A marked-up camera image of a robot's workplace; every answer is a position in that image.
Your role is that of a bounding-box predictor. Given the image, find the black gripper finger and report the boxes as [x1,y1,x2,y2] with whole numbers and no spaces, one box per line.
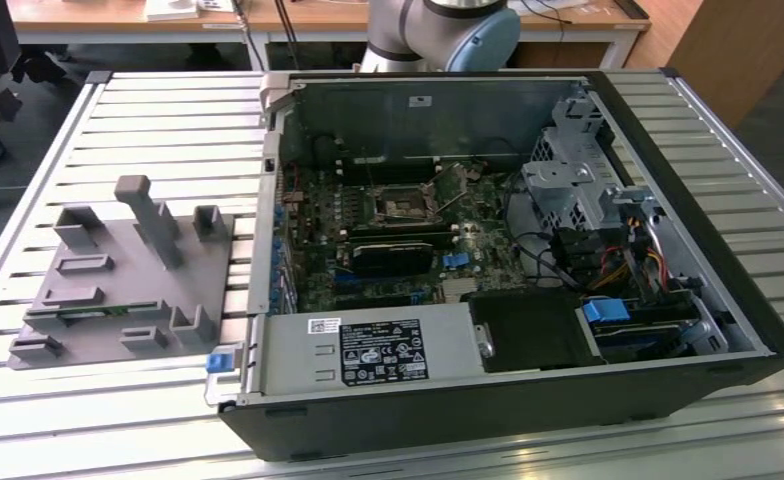
[0,73,23,124]

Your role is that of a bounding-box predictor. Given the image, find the CPU socket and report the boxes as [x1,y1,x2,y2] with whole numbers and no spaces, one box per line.
[370,184,446,226]

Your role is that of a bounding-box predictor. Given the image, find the black RAM slot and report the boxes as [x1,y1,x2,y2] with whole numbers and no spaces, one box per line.
[348,233,458,247]
[349,225,453,237]

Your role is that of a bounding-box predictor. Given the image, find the black office chair base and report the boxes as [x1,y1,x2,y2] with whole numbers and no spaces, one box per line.
[10,43,71,85]

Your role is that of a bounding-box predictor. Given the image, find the white box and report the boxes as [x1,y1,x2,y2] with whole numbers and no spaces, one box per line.
[145,0,201,22]

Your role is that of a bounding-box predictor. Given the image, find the grey plastic parts rack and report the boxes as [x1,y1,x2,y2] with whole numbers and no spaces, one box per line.
[5,174,237,371]

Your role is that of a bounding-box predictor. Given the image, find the green RAM stick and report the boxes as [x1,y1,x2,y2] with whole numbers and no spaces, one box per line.
[57,303,164,318]

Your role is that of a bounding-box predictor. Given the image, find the black graphics card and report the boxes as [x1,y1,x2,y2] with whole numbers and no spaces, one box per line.
[348,239,437,279]

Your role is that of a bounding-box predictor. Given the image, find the silver power supply with label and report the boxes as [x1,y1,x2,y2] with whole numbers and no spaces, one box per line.
[250,302,486,396]

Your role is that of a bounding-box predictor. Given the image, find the metal socket cover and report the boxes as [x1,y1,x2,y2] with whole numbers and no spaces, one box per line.
[425,162,485,219]

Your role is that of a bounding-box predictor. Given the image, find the green motherboard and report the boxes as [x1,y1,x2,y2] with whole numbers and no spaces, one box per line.
[274,159,546,314]

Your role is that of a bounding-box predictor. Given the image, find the silver chip heatsink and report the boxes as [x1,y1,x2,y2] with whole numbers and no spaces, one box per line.
[442,277,481,302]

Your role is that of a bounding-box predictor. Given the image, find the silver disk bay cage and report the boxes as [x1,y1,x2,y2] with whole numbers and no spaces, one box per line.
[521,97,664,236]

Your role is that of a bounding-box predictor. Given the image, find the white papers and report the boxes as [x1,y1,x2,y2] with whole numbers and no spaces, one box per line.
[510,0,612,16]

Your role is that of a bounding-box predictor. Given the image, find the black silver PC case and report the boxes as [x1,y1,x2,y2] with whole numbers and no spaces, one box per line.
[204,69,784,464]

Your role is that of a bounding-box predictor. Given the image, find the black plastic shroud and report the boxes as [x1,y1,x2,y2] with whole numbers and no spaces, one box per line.
[464,289,601,374]

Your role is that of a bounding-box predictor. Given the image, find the hard disk in blue carrier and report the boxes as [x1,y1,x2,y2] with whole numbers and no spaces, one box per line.
[577,294,704,359]

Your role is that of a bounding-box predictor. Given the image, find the wooden cabinet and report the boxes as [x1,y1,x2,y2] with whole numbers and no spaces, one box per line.
[621,0,784,131]

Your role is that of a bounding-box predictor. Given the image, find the yellow red wire bundle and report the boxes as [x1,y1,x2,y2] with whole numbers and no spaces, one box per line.
[591,249,668,292]

